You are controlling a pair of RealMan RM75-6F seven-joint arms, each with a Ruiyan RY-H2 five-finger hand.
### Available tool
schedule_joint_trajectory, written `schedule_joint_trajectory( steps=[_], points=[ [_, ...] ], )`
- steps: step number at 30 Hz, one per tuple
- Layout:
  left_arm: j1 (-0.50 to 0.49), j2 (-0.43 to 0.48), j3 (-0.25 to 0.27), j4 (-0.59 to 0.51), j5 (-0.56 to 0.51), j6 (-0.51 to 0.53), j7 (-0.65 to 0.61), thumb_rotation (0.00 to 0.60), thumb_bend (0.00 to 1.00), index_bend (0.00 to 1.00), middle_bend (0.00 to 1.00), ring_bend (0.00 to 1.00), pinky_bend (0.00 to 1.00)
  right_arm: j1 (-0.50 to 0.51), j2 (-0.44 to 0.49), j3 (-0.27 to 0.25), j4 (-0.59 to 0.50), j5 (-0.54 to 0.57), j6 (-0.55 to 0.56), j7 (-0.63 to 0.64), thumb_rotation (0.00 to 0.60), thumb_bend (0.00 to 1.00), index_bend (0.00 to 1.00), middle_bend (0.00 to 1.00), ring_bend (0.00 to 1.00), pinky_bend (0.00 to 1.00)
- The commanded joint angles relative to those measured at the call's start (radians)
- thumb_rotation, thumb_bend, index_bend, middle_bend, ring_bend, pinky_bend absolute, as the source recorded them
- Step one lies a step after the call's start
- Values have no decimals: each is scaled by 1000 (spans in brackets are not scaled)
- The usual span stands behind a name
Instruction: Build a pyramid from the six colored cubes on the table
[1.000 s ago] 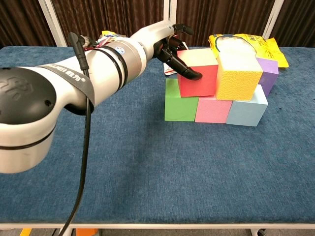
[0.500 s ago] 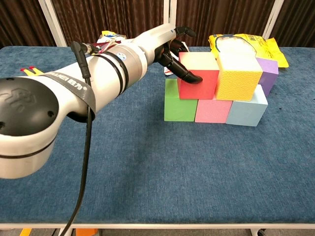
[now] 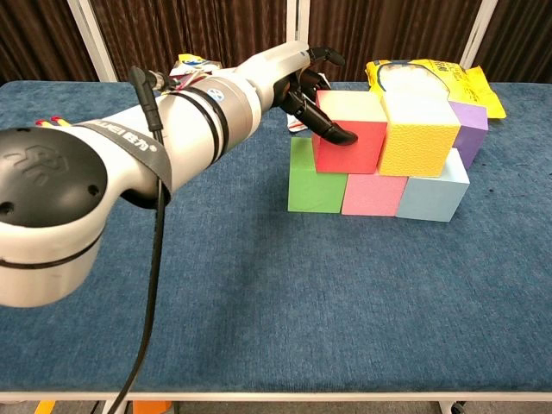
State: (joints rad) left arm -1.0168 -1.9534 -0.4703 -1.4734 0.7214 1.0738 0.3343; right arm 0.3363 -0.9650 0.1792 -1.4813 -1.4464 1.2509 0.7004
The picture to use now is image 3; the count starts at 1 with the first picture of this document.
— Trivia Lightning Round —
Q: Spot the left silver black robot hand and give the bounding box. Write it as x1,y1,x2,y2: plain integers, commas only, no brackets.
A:
235,41,358,147

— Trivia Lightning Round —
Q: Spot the red foam cube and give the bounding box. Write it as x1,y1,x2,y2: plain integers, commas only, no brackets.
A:
310,89,388,175

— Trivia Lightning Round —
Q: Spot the green foam cube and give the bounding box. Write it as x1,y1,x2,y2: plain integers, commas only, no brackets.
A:
287,136,349,214

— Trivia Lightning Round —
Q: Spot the pink foam cube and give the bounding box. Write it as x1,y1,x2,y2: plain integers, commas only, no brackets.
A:
342,172,409,216

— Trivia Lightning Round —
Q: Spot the yellow foam cube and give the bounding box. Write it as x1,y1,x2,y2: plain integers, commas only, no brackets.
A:
377,92,461,178

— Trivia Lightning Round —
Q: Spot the light blue foam cube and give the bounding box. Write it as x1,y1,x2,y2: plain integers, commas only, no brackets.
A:
395,147,471,223

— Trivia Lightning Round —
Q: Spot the purple foam cube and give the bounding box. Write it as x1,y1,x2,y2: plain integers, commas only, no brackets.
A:
448,101,489,171

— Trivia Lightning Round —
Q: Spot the yellow white cookie pack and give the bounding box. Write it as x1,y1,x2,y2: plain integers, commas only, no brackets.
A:
174,53,223,74

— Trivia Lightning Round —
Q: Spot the dark brown curtain panel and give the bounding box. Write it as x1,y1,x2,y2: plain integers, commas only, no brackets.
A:
88,0,289,83
472,0,552,84
306,0,483,83
0,0,99,85

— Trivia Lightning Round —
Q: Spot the large yellow snack bag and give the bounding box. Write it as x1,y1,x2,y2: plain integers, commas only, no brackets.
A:
365,58,507,120

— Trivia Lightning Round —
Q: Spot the yellow rubber chicken toy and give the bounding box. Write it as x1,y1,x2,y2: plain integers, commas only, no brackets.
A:
34,115,73,129

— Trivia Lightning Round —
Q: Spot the blue fabric table cover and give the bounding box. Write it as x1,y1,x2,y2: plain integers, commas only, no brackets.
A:
0,80,552,392

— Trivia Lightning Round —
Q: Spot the orange object under table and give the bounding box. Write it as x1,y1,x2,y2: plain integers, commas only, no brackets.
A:
132,400,173,414

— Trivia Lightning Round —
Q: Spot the white partition frame post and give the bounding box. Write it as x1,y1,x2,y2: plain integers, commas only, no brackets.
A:
459,0,499,70
284,0,311,47
66,0,119,83

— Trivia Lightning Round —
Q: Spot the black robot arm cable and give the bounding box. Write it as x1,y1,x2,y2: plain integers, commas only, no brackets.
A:
112,65,173,405

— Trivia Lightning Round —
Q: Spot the white table frame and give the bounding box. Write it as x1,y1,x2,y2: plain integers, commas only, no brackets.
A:
0,390,552,414

